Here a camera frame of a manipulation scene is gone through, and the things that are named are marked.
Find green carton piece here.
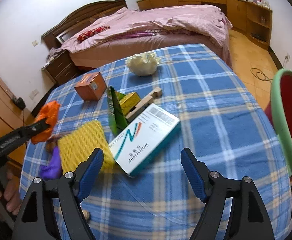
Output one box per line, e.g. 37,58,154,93
107,86,129,134

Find white teal medicine box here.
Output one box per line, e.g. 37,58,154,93
108,103,182,177

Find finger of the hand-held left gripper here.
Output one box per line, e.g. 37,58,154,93
21,119,50,142

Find coiled floor cable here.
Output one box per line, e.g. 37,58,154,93
251,67,274,82

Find clutter on nightstand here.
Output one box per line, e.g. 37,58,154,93
46,47,66,63

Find dark wooden nightstand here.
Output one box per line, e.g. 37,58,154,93
41,50,80,85

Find orange-brown cardboard box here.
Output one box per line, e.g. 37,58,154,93
74,72,107,102

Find wooden corner desk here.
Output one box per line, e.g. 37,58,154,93
136,0,273,52

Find small yellow box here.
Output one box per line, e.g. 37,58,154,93
120,92,141,115

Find small brown object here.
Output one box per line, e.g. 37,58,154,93
45,141,59,153

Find wooden block toy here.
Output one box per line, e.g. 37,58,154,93
125,87,163,123

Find cream paper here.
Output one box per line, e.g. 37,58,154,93
125,52,160,76

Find white and pink containers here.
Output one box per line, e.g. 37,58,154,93
252,0,270,8

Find red floral pillow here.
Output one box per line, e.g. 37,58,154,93
77,26,111,42

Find yellow foam net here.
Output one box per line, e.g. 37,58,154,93
57,120,116,174

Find wooden wardrobe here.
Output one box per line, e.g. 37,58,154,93
0,55,34,170

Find dark wooden headboard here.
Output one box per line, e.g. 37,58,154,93
41,0,128,49

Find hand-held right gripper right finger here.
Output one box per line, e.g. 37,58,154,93
180,148,276,240

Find person's left hand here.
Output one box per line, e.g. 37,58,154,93
0,169,23,222

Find blue plaid tablecloth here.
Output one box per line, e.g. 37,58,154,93
20,43,292,240

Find purple wrapper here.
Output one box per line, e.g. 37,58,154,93
40,146,63,180

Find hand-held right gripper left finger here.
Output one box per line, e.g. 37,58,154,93
11,147,104,240

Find pink duvet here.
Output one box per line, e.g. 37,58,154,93
61,5,233,53

